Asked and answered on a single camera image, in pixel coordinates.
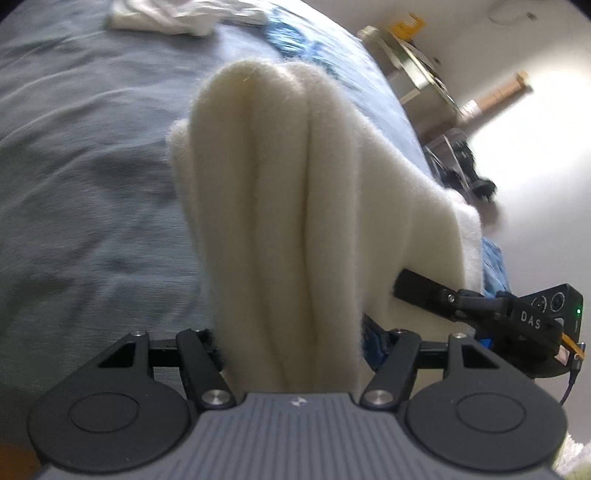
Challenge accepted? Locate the cream desk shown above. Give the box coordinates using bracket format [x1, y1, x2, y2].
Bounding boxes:
[368, 31, 459, 121]

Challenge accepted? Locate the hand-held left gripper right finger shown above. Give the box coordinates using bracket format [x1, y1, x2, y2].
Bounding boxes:
[359, 328, 502, 410]

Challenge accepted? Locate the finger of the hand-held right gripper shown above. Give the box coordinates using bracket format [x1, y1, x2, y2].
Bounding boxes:
[392, 268, 500, 320]

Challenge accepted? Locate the black machine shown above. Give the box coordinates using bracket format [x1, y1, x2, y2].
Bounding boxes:
[424, 128, 498, 205]

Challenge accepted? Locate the cream fluffy blanket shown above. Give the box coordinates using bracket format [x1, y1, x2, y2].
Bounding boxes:
[165, 59, 484, 398]

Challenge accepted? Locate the white shirt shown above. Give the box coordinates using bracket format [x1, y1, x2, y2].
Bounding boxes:
[107, 0, 269, 38]

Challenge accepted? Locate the black wall cable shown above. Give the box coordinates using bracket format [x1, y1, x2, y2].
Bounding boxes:
[488, 0, 539, 25]

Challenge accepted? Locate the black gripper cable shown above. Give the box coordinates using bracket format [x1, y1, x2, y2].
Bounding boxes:
[560, 340, 588, 408]

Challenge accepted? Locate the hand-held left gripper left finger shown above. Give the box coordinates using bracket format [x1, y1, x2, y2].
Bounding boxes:
[96, 328, 236, 410]

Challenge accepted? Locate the long cardboard plank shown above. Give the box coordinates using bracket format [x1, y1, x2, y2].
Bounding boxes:
[456, 71, 530, 128]

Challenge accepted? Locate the yellow box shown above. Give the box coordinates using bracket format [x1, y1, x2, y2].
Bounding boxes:
[389, 13, 426, 41]

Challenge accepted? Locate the blue garment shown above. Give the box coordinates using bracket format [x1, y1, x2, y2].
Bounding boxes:
[264, 8, 352, 71]

